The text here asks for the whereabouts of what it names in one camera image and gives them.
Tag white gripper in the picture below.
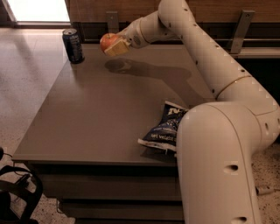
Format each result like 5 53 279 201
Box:
104 18 146 57

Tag white power strip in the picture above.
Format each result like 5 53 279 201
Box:
255 185 274 195

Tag black chair base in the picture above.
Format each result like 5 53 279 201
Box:
0 146 45 224

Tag grey drawer cabinet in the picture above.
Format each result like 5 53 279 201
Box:
13 45 210 224

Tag wooden counter panel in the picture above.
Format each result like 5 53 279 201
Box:
65 0 280 23

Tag dark blue chip bag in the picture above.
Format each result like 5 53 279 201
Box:
137 101 188 152

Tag right metal bracket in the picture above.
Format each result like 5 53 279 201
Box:
230 10 256 54

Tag metal bracket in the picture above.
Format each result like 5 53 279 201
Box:
230 10 256 54
106 11 119 33

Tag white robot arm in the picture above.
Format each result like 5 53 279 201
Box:
101 0 280 224

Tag blue pepsi can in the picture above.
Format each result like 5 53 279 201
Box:
62 28 84 64

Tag left metal bracket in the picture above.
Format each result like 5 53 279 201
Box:
106 11 119 33

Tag red apple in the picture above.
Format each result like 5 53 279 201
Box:
100 33 119 53

